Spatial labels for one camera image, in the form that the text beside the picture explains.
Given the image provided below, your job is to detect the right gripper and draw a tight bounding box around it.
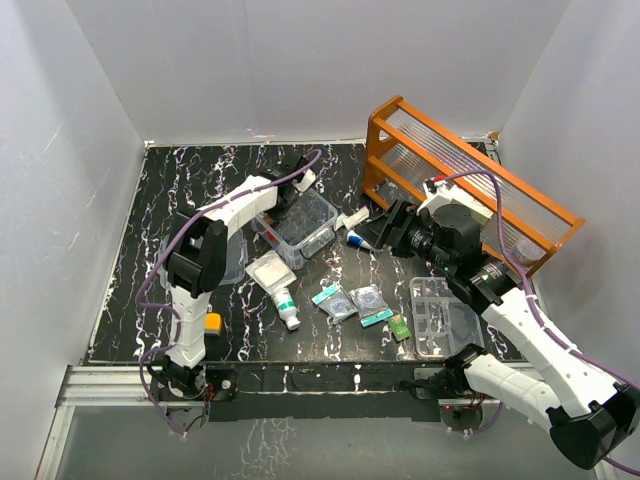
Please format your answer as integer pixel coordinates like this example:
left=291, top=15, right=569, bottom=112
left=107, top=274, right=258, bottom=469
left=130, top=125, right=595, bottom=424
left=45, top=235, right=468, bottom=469
left=356, top=199, right=455, bottom=274

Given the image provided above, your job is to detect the blue white bandage roll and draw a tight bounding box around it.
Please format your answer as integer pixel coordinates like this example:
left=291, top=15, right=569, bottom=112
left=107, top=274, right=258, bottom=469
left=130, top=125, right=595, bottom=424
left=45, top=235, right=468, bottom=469
left=346, top=230, right=374, bottom=251

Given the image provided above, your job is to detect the clear plastic storage box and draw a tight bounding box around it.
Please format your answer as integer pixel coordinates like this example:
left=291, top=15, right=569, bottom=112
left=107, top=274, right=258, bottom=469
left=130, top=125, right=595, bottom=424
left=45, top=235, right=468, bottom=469
left=250, top=188, right=338, bottom=271

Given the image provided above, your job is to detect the blue sachet pack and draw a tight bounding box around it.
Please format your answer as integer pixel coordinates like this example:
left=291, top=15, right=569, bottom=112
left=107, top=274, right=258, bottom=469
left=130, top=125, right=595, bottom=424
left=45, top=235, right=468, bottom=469
left=348, top=285, right=393, bottom=328
left=312, top=284, right=358, bottom=325

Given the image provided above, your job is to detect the white gauze packet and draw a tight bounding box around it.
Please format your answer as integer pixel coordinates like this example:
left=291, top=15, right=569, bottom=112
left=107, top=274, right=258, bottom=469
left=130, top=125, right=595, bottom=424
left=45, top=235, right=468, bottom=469
left=246, top=250, right=296, bottom=294

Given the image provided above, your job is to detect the white bottle green label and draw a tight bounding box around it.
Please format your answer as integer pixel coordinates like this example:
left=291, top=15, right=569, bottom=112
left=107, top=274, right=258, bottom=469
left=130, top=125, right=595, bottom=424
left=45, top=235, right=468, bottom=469
left=271, top=288, right=301, bottom=331

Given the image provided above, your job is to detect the white medicine carton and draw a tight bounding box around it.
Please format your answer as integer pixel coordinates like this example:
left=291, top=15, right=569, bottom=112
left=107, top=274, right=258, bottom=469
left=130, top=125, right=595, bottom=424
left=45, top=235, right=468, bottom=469
left=451, top=190, right=494, bottom=226

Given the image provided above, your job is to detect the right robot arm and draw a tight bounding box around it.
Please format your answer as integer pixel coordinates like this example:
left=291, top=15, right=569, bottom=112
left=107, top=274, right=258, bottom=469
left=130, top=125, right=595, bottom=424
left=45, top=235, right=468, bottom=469
left=356, top=199, right=639, bottom=470

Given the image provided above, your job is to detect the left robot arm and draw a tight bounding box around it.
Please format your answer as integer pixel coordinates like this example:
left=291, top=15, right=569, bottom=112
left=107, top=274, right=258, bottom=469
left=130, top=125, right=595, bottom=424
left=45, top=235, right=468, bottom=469
left=163, top=149, right=320, bottom=399

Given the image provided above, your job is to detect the white wrapped swab packet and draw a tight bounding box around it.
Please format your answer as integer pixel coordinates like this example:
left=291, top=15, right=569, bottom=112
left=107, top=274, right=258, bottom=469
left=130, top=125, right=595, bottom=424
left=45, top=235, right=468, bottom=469
left=344, top=206, right=370, bottom=229

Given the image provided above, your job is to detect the orange wooden shelf rack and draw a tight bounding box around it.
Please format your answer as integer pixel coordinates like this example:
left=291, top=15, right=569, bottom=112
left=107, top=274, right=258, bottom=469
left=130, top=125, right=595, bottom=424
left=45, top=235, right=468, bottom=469
left=363, top=96, right=584, bottom=276

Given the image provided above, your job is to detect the clear plastic box lid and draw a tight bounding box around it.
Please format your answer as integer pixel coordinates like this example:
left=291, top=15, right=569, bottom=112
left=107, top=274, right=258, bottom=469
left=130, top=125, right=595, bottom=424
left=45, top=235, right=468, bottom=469
left=158, top=230, right=248, bottom=290

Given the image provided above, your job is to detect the small green packet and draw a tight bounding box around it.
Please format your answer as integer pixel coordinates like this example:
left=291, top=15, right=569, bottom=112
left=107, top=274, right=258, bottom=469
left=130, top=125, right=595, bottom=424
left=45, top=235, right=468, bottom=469
left=387, top=314, right=411, bottom=342

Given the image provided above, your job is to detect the clear compartment tray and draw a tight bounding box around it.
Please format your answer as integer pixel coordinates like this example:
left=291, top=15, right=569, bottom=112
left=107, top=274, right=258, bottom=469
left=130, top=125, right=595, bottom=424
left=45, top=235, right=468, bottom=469
left=410, top=277, right=484, bottom=359

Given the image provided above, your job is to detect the yellow orange small box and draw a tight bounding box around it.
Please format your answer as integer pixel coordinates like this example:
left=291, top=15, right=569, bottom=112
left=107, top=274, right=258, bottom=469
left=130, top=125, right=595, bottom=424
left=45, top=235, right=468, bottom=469
left=204, top=312, right=224, bottom=335

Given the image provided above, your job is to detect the clear tape roll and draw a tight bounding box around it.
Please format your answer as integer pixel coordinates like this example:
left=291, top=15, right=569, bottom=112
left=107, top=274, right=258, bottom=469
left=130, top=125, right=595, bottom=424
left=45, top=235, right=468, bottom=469
left=511, top=237, right=545, bottom=268

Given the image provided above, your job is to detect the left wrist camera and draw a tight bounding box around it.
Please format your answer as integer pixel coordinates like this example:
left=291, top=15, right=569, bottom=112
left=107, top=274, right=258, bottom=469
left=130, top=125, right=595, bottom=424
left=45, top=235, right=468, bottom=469
left=293, top=169, right=317, bottom=193

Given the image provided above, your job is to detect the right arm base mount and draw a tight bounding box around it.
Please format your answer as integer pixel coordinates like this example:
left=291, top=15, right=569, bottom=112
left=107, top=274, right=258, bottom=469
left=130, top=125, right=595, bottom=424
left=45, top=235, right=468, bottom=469
left=398, top=344, right=488, bottom=408

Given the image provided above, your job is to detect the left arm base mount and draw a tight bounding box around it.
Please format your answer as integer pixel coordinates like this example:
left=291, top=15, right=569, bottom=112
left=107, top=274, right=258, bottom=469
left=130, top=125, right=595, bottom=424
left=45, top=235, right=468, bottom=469
left=146, top=358, right=237, bottom=405

